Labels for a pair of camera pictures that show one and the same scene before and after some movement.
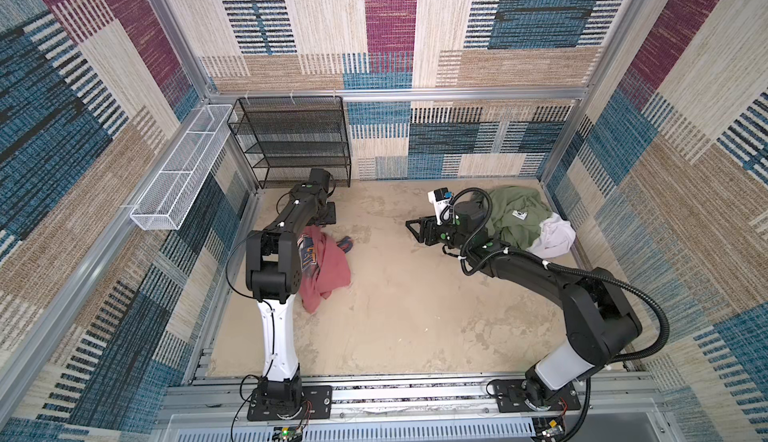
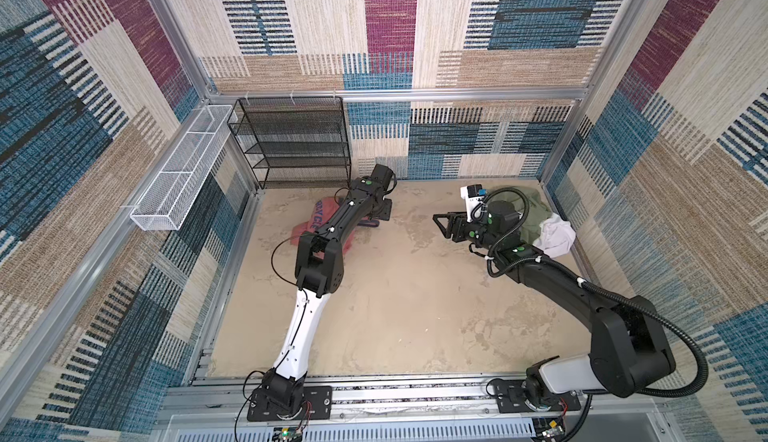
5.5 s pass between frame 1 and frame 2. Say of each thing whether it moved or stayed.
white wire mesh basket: stayed
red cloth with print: moved
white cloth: stayed
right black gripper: moved
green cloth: stayed
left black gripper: moved
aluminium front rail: stayed
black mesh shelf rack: stayed
